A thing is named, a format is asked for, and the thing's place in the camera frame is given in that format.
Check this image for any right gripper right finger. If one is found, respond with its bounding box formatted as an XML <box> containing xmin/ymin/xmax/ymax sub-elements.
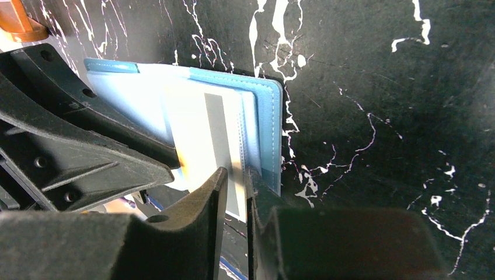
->
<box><xmin>245</xmin><ymin>167</ymin><xmax>447</xmax><ymax>279</ymax></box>

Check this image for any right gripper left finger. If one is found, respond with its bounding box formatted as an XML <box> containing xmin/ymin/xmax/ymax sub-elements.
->
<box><xmin>1</xmin><ymin>167</ymin><xmax>228</xmax><ymax>279</ymax></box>

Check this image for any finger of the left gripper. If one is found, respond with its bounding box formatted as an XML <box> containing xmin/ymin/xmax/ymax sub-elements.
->
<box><xmin>1</xmin><ymin>43</ymin><xmax>179</xmax><ymax>169</ymax></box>
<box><xmin>1</xmin><ymin>74</ymin><xmax>173</xmax><ymax>212</ymax></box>

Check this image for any blue card holder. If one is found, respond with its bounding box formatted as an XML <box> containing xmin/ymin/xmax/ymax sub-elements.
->
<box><xmin>84</xmin><ymin>58</ymin><xmax>283</xmax><ymax>194</ymax></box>

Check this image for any orange card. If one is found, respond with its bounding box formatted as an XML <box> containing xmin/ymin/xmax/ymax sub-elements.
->
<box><xmin>164</xmin><ymin>82</ymin><xmax>246</xmax><ymax>222</ymax></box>

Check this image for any orange wooden rack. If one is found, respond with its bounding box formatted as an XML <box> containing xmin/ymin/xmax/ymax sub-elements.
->
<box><xmin>1</xmin><ymin>0</ymin><xmax>49</xmax><ymax>43</ymax></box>

